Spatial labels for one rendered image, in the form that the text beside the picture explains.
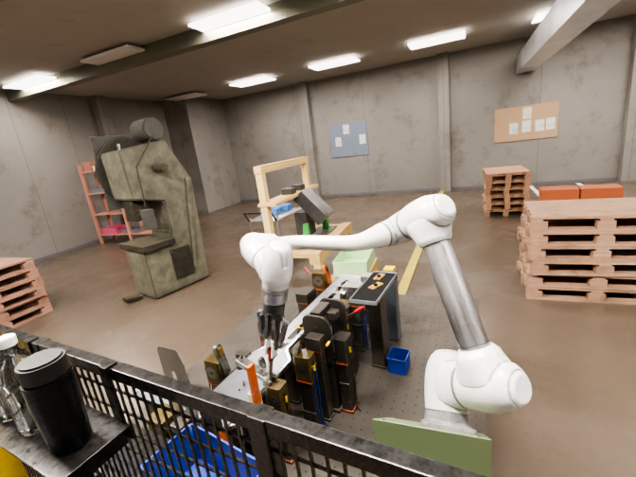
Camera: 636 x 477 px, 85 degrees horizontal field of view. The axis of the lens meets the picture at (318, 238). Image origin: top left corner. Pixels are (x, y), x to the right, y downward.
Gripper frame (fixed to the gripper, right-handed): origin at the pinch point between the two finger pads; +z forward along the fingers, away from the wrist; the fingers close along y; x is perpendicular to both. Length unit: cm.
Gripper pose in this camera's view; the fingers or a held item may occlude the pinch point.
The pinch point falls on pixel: (271, 346)
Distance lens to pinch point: 133.1
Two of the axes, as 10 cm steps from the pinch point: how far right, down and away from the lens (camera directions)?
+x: -4.6, 2.9, -8.4
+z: -1.1, 9.2, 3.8
